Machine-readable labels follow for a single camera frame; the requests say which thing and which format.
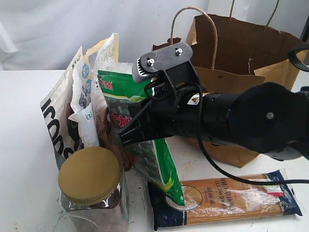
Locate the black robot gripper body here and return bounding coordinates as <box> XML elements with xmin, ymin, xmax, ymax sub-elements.
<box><xmin>135</xmin><ymin>86</ymin><xmax>208</xmax><ymax>142</ymax></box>

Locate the green snack packet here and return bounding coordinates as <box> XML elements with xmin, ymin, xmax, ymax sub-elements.
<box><xmin>98</xmin><ymin>71</ymin><xmax>184</xmax><ymax>206</ymax></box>

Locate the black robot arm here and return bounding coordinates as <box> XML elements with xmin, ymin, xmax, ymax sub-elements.
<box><xmin>117</xmin><ymin>82</ymin><xmax>309</xmax><ymax>161</ymax></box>

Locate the brown snack pouch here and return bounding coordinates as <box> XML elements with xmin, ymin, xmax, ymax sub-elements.
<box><xmin>96</xmin><ymin>105</ymin><xmax>132</xmax><ymax>172</ymax></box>

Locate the white black lettered snack bag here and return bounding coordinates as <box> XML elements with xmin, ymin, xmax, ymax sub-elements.
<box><xmin>40</xmin><ymin>47</ymin><xmax>83</xmax><ymax>168</ymax></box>

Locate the brown paper shopping bag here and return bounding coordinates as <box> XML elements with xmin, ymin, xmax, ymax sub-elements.
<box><xmin>151</xmin><ymin>0</ymin><xmax>309</xmax><ymax>168</ymax></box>

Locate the white blue printed pouch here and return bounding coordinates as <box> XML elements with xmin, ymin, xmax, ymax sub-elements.
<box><xmin>69</xmin><ymin>33</ymin><xmax>119</xmax><ymax>147</ymax></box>

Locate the clear jar with gold lid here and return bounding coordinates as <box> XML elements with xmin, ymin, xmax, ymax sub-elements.
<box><xmin>58</xmin><ymin>147</ymin><xmax>129</xmax><ymax>232</ymax></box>

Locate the spaghetti package blue and orange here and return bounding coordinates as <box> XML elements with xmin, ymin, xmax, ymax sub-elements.
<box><xmin>148</xmin><ymin>177</ymin><xmax>302</xmax><ymax>231</ymax></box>

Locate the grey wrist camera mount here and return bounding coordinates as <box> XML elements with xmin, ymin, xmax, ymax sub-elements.
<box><xmin>132</xmin><ymin>42</ymin><xmax>202</xmax><ymax>101</ymax></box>

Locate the black cable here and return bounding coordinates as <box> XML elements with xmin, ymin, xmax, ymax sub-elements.
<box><xmin>144</xmin><ymin>82</ymin><xmax>309</xmax><ymax>186</ymax></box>

